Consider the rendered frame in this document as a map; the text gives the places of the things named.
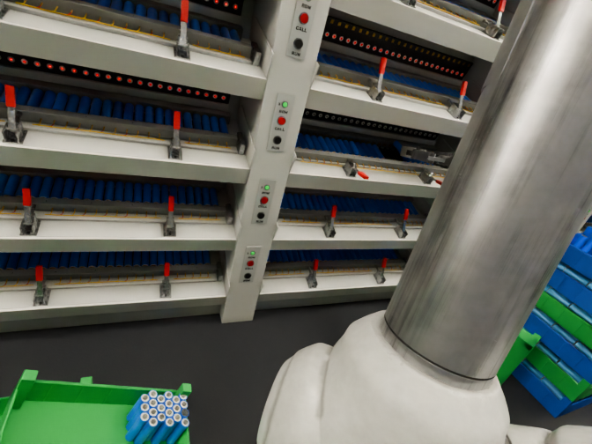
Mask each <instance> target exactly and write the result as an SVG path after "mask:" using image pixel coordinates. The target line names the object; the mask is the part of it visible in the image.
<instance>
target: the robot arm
mask: <svg viewBox="0 0 592 444"><path fill-rule="evenodd" d="M400 156H403V157H406V158H410V159H417V160H420V161H424V162H425V163H429V164H433V165H435V166H439V167H442V168H446V169H448V171H447V173H446V175H445V178H444V180H443V182H442V184H441V186H440V189H439V191H438V194H437V196H436V197H435V200H434V202H433V205H432V208H431V210H430V211H429V214H428V216H427V218H426V220H425V223H424V225H423V227H422V230H421V232H420V234H419V237H418V239H417V241H416V244H415V246H414V248H413V250H412V252H411V255H410V258H409V260H408V262H407V263H406V266H405V268H404V270H403V274H402V276H401V277H400V280H399V282H398V284H397V287H396V289H395V291H394V294H393V296H392V298H391V300H390V302H389V304H388V308H387V310H382V311H379V312H376V313H373V314H369V315H367V316H364V317H362V318H360V319H358V320H357V321H355V322H353V323H352V324H351V325H350V326H349V327H348V329H347V330H346V331H345V333H344V334H343V335H342V337H341V338H340V339H339V340H338V341H337V343H336V344H335V345H334V347H333V346H330V345H328V344H324V343H317V344H312V345H309V346H307V347H305V348H303V349H301V350H299V351H297V352H296V353H295V354H294V355H293V356H292V357H290V358H289V359H288V360H287V361H286V362H285V363H284V364H283V365H282V366H281V368H280V370H279V371H278V373H277V377H276V379H275V380H274V382H273V385H272V387H271V390H270V393H269V396H268V399H267V402H266V404H265V407H264V410H263V414H262V418H261V422H260V425H259V429H258V434H257V440H256V441H257V444H592V426H583V425H563V426H561V427H559V428H557V429H556V430H554V431H553V432H552V431H550V430H547V429H544V428H539V427H532V426H525V425H513V424H510V418H509V413H508V408H507V402H506V399H505V397H504V394H503V391H502V389H501V386H500V382H499V380H498V377H497V375H496V374H497V372H498V371H499V370H500V367H501V365H502V363H503V362H504V360H505V358H506V356H507V355H508V353H509V351H510V349H511V348H512V346H513V344H514V342H515V340H516V338H517V337H518V336H519V334H520V332H521V330H522V328H523V326H524V324H525V322H526V321H527V320H528V318H529V316H530V314H531V312H532V310H533V308H534V307H535V305H536V303H537V302H538V300H539V298H540V296H541V295H542V293H543V291H544V288H545V287H546V286H547V284H548V282H549V281H550V279H551V276H552V275H553V273H554V271H555V270H556V268H557V267H558V265H559V262H560V261H561V259H562V257H563V255H564V254H565V252H566V250H567V248H568V247H569V245H570V243H571V241H572V240H573V238H574V236H575V235H576V233H577V231H578V229H579V227H580V226H581V223H582V221H583V220H584V218H585V217H586V215H587V214H588V211H589V209H590V207H591V206H592V0H521V1H520V2H519V5H518V7H517V9H516V12H515V14H514V16H513V19H512V21H511V23H510V26H509V28H508V29H507V33H506V35H505V37H504V40H503V41H502V43H501V45H500V48H499V51H498V54H497V55H496V57H495V59H494V62H493V64H492V67H491V69H490V71H489V73H488V76H487V78H486V80H485V83H484V85H483V87H482V90H481V95H480V97H479V100H478V102H477V105H476V107H475V109H474V111H473V114H472V116H471V118H470V121H469V123H468V125H467V128H466V130H465V131H464V133H463V136H462V139H461V142H460V144H459V145H458V147H457V150H456V152H455V153H449V152H430V151H428V152H427V151H426V150H423V149H420V147H417V148H414V147H408V146H402V149H401V152H400Z"/></svg>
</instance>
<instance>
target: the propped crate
mask: <svg viewBox="0 0 592 444"><path fill-rule="evenodd" d="M37 374H38V371H37V370H27V369H26V370H24V372H23V373H22V375H21V377H20V379H19V380H18V383H17V385H16V387H15V388H14V390H13V391H12V393H11V396H10V398H9V399H8V402H7V404H6V407H5V409H4V414H3V416H2V419H1V421H0V444H134V440H133V441H127V440H126V439H125V435H126V433H127V432H128V430H127V429H126V425H127V424H128V422H129V421H128V420H127V415H128V414H129V412H130V411H131V409H132V408H133V406H134V405H135V403H136V402H137V400H138V399H139V397H140V396H141V395H142V394H148V393H149V392H150V391H151V390H155V391H157V393H158V396H159V395H164V394H165V392H167V391H170V392H172V394H173V396H178V395H179V394H180V395H186V396H189V394H190V393H191V384H188V383H182V385H181V386H180V387H179V388H178V390H174V389H162V388H139V387H127V386H115V385H103V384H91V383H79V382H67V381H44V380H36V377H37ZM174 444H189V427H187V429H186V430H185V431H184V432H183V433H182V435H181V436H180V437H179V439H178V440H177V441H176V442H175V443H174Z"/></svg>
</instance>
